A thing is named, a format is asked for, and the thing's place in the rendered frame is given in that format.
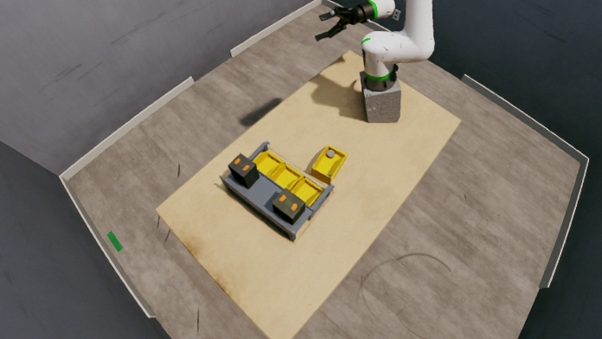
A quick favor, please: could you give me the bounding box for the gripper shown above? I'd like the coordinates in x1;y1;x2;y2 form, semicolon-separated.
315;6;364;41

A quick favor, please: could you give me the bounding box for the yellow bin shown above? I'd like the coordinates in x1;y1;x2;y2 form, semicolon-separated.
270;163;304;191
253;150;285;178
311;145;348;185
291;178;324;207

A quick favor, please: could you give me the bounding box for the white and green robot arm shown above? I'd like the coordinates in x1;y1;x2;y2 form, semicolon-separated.
356;0;434;92

